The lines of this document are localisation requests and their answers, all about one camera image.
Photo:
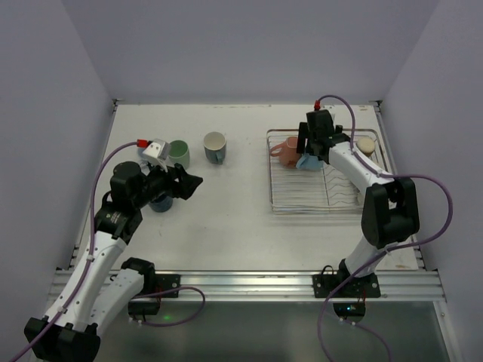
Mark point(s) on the pale blue footed cup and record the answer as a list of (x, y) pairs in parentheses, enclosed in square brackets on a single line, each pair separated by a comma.
[(143, 153)]

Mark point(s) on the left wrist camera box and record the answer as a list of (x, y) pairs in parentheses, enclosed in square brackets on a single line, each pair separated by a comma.
[(159, 152)]

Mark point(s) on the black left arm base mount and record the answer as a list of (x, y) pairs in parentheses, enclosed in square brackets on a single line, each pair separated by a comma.
[(152, 283)]

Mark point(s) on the sage green cup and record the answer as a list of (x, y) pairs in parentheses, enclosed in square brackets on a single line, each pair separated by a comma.
[(179, 153)]

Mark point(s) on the aluminium front rail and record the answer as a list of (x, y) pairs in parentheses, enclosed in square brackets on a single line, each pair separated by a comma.
[(296, 286)]

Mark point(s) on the pink mug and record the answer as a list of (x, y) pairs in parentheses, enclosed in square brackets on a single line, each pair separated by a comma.
[(286, 152)]

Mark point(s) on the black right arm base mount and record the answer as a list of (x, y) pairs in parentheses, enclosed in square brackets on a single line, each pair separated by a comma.
[(359, 290)]

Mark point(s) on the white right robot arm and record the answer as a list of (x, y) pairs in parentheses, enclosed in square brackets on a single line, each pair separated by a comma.
[(390, 213)]

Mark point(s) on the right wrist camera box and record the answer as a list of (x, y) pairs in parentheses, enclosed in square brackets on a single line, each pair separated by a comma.
[(330, 109)]

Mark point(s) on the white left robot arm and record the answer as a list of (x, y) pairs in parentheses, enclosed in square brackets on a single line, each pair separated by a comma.
[(70, 329)]

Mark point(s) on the cream cup far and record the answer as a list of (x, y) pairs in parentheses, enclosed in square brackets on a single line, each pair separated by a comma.
[(366, 146)]

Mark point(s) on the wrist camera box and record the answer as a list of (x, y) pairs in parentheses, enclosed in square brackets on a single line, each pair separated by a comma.
[(330, 109), (159, 152)]

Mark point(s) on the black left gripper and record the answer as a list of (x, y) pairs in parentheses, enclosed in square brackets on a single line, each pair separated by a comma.
[(175, 181)]

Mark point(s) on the light blue mug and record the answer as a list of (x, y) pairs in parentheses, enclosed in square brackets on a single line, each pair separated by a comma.
[(309, 162)]

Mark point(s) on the metal wire dish rack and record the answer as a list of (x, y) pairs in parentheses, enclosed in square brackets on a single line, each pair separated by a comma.
[(331, 189)]

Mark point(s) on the teal grey mug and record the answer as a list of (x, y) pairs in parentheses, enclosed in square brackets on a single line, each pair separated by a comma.
[(215, 147)]

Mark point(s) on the dark blue mug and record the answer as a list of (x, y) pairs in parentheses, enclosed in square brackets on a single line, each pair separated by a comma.
[(161, 204)]

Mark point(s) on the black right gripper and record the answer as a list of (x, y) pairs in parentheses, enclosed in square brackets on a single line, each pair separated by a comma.
[(313, 147)]

